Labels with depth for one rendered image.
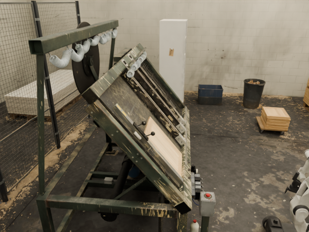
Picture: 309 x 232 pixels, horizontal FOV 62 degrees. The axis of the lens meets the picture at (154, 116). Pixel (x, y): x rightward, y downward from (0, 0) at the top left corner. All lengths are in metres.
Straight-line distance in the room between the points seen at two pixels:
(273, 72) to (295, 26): 1.22
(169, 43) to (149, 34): 1.58
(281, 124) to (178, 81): 2.44
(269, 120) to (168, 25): 2.94
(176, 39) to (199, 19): 1.51
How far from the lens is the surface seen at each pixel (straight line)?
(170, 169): 2.42
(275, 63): 7.83
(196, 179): 2.79
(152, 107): 2.91
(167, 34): 6.11
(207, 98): 6.77
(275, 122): 5.59
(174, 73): 6.25
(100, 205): 2.49
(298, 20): 7.79
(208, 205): 2.34
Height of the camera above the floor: 2.44
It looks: 24 degrees down
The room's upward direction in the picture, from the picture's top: straight up
